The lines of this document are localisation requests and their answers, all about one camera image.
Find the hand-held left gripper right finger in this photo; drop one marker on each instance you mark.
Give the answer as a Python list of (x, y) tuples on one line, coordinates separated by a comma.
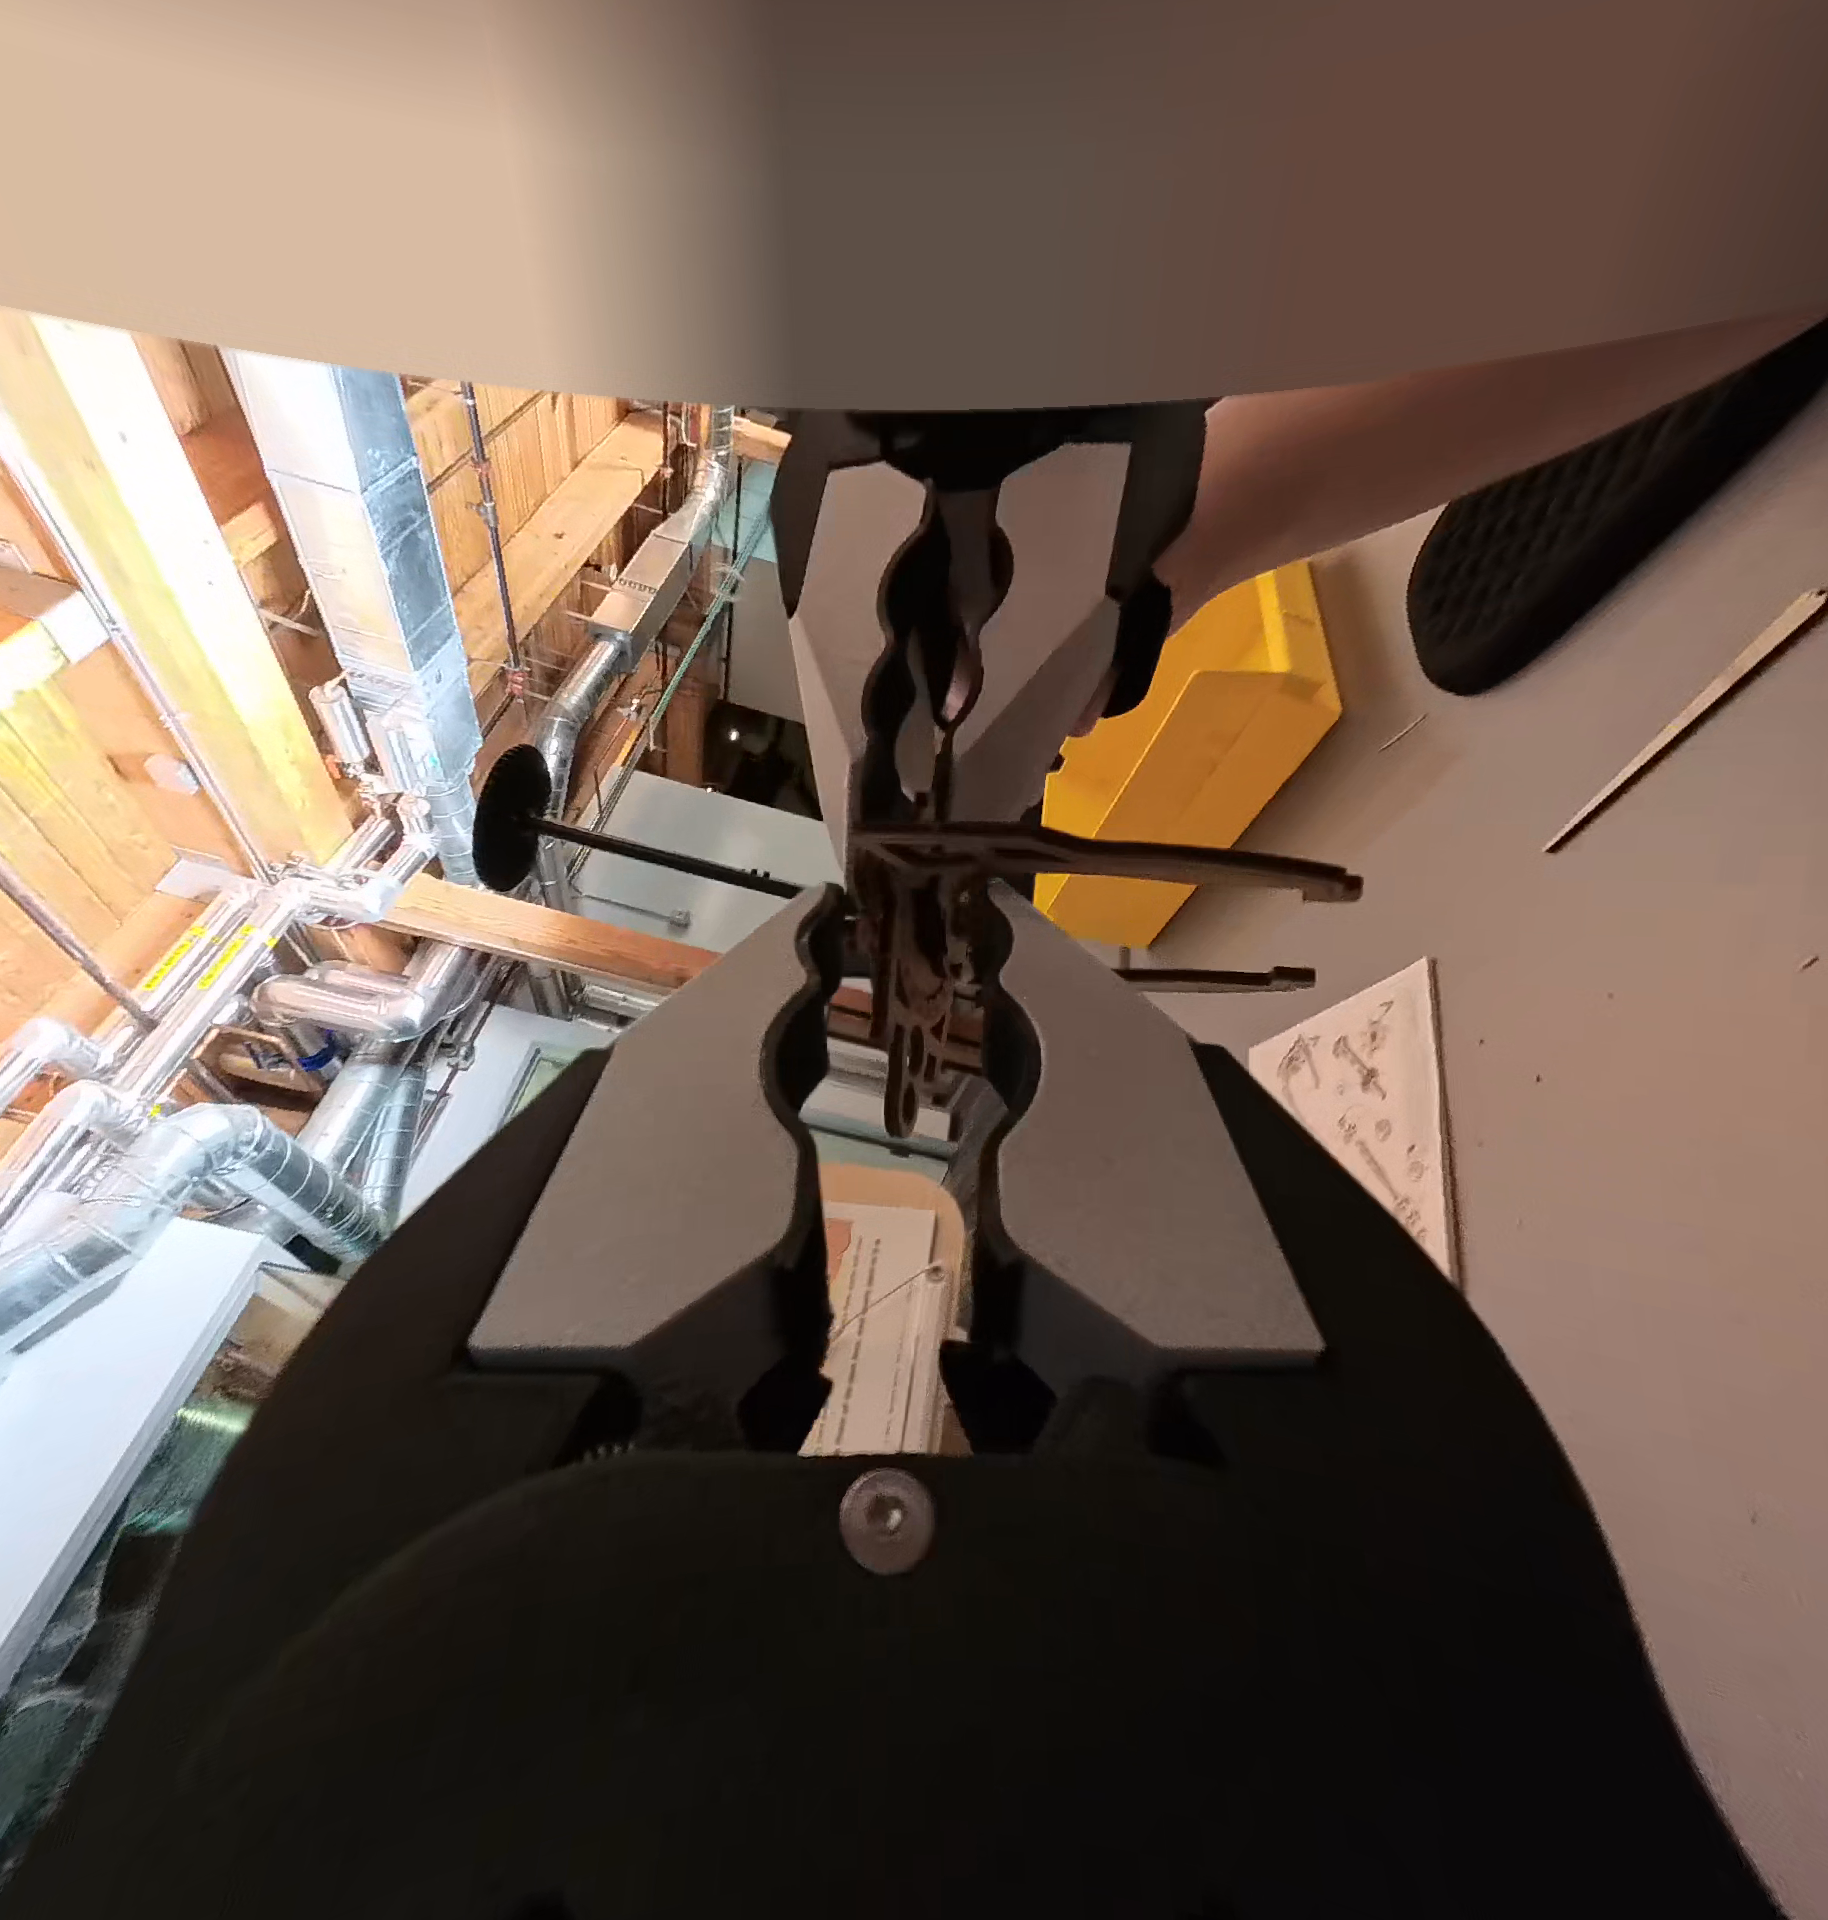
[(1139, 1202)]

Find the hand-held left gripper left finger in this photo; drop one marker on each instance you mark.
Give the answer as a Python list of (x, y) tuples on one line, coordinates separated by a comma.
[(658, 1202)]

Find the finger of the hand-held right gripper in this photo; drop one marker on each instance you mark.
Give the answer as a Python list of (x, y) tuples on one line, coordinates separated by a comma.
[(839, 602), (1057, 602)]

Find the wooden model assembly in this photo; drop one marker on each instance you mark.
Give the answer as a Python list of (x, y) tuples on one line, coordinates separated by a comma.
[(914, 992)]

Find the person's right forearm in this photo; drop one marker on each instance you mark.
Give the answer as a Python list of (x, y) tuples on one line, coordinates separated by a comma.
[(1303, 465)]

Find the person's right hand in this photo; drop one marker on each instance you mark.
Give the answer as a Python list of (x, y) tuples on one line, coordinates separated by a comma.
[(1091, 716)]

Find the yellow plastic bin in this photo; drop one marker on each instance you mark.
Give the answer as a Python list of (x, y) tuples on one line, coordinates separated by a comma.
[(1198, 752)]

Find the laminated instruction sheet on stand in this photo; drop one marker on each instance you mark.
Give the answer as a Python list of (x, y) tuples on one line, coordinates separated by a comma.
[(914, 1178)]

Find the printed instruction sign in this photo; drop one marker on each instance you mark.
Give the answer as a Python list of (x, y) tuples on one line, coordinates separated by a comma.
[(883, 1320)]

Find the illustrated instruction booklet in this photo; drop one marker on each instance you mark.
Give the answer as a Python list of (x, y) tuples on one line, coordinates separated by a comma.
[(1379, 1110)]

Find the black disc on rod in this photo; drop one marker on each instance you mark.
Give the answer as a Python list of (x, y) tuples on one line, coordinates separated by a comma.
[(502, 817)]

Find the insulated silver pipes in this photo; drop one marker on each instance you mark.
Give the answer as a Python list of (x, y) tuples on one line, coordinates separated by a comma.
[(252, 1142)]

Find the black padded armrest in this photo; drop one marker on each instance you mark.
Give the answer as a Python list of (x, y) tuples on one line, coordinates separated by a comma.
[(1604, 540)]

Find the thin wooden stick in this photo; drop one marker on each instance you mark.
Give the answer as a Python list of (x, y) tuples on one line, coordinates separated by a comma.
[(1694, 722)]

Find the round silver duct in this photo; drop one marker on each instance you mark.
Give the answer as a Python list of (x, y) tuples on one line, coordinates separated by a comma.
[(658, 572)]

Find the rectangular silver duct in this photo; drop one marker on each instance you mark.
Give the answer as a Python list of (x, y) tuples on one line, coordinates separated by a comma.
[(372, 572)]

